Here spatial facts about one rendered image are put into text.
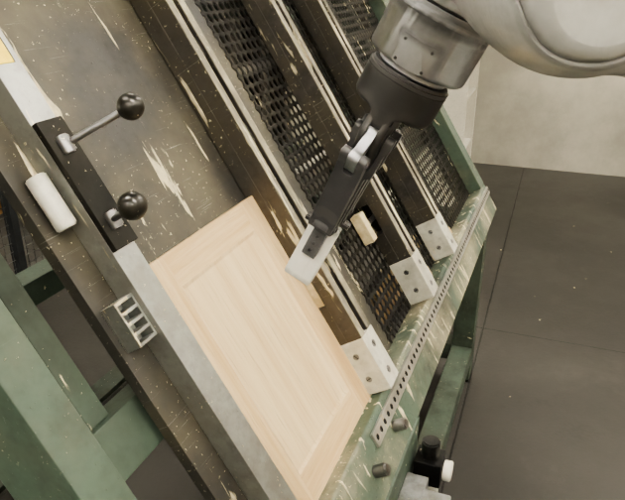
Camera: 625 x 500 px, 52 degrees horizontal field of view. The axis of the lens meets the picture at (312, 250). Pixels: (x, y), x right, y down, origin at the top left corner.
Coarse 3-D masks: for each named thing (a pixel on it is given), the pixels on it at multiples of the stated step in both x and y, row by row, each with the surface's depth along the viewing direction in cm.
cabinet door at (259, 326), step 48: (192, 240) 108; (240, 240) 119; (192, 288) 104; (240, 288) 114; (288, 288) 126; (240, 336) 109; (288, 336) 120; (240, 384) 104; (288, 384) 115; (336, 384) 127; (288, 432) 110; (336, 432) 121; (288, 480) 105
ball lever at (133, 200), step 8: (128, 192) 81; (136, 192) 81; (120, 200) 80; (128, 200) 80; (136, 200) 80; (144, 200) 81; (120, 208) 80; (128, 208) 80; (136, 208) 80; (144, 208) 81; (104, 216) 90; (112, 216) 89; (120, 216) 86; (128, 216) 81; (136, 216) 81; (112, 224) 90; (120, 224) 90
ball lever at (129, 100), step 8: (120, 96) 87; (128, 96) 87; (136, 96) 88; (120, 104) 87; (128, 104) 87; (136, 104) 87; (144, 104) 89; (112, 112) 88; (120, 112) 87; (128, 112) 87; (136, 112) 88; (104, 120) 88; (112, 120) 88; (88, 128) 88; (96, 128) 88; (64, 136) 88; (72, 136) 88; (80, 136) 88; (64, 144) 88; (72, 144) 88; (64, 152) 88
